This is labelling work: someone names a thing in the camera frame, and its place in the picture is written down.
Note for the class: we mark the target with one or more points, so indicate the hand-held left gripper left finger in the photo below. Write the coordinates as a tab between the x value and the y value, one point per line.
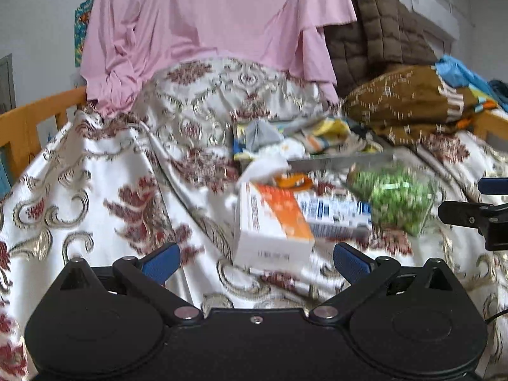
163	260

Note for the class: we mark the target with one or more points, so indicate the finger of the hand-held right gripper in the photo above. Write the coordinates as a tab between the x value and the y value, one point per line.
460	213
494	185

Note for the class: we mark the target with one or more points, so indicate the brown patterned blanket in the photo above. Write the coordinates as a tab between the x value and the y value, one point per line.
405	101

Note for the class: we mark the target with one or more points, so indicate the blue white carton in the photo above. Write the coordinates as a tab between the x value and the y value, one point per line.
337	214

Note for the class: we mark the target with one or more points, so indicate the white air conditioner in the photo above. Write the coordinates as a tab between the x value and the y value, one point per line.
430	8

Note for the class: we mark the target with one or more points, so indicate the brown quilted jacket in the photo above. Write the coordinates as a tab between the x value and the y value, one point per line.
377	27

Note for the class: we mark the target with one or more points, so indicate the clear plastic box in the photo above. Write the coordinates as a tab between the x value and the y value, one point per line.
341	163

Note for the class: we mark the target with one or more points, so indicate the pink bed sheet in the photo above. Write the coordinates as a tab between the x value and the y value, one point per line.
206	20

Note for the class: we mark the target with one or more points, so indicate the green patterned plastic bag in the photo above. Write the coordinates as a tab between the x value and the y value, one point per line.
393	198

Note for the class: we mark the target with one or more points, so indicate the dark blue cloth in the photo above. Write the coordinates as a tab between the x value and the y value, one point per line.
501	93

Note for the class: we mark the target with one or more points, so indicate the teal orange wall poster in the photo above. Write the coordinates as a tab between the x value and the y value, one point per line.
83	31

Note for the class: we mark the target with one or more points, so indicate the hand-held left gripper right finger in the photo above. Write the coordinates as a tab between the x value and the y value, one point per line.
350	262

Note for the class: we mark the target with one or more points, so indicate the orange white carton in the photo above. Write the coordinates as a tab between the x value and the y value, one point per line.
270	226

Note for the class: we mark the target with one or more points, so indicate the grey cloth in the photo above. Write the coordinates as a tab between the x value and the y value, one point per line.
262	135

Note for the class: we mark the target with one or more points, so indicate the floral satin bedspread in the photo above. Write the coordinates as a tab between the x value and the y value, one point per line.
99	190

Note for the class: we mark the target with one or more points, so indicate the light blue blanket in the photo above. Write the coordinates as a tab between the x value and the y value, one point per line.
456	73

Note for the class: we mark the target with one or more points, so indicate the yellow striped cloth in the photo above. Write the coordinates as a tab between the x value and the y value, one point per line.
325	131

